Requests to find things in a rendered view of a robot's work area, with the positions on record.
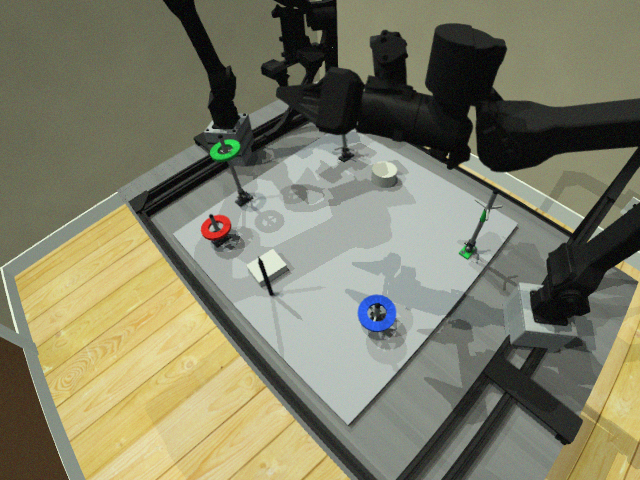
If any grey post with green foot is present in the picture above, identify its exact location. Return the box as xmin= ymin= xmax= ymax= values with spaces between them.
xmin=459 ymin=189 xmax=503 ymax=259

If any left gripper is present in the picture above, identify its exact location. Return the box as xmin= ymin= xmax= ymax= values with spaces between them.
xmin=276 ymin=67 xmax=423 ymax=143

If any red ring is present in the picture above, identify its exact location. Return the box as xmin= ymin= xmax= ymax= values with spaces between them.
xmin=201 ymin=215 xmax=231 ymax=241

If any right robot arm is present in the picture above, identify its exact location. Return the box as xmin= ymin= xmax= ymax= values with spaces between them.
xmin=163 ymin=0 xmax=337 ymax=129

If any blue ring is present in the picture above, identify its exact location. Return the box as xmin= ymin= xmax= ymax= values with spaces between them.
xmin=358 ymin=295 xmax=396 ymax=332

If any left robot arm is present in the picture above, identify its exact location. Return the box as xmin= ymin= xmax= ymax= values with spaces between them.
xmin=366 ymin=23 xmax=640 ymax=326

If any pale cream short cylinder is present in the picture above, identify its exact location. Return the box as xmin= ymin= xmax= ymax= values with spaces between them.
xmin=371 ymin=161 xmax=397 ymax=188

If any green ring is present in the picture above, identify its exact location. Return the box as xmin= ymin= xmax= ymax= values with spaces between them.
xmin=210 ymin=140 xmax=241 ymax=162

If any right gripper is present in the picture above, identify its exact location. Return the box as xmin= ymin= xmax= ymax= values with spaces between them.
xmin=261 ymin=33 xmax=317 ymax=86

